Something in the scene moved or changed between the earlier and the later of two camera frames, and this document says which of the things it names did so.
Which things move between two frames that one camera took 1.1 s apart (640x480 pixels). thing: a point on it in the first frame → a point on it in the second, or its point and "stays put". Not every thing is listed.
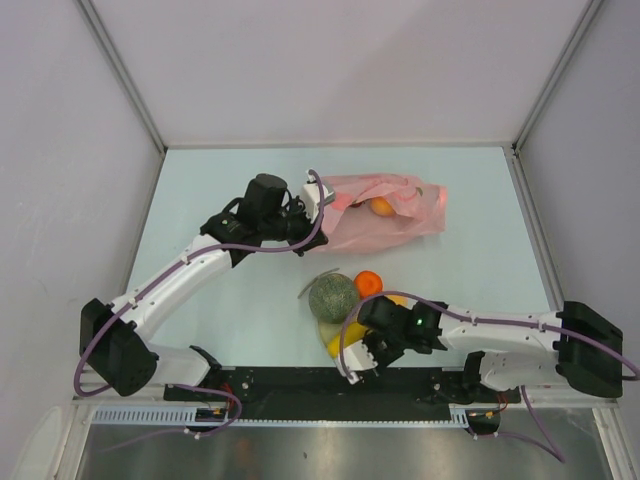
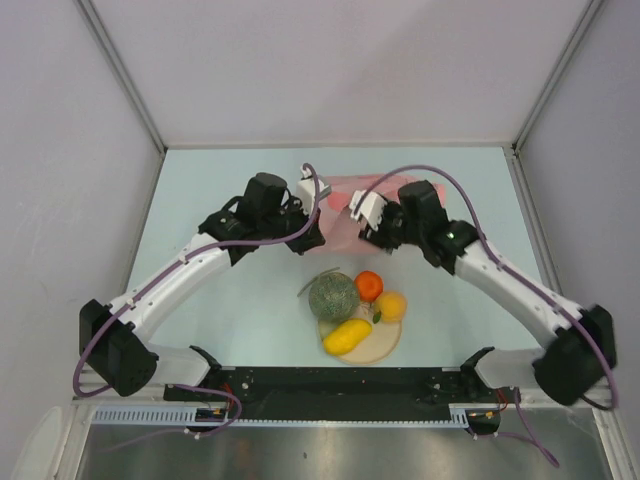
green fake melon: [332, 298] stays put
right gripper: [382, 363] → [377, 237]
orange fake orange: [367, 282] stays put
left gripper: [307, 227] stays put
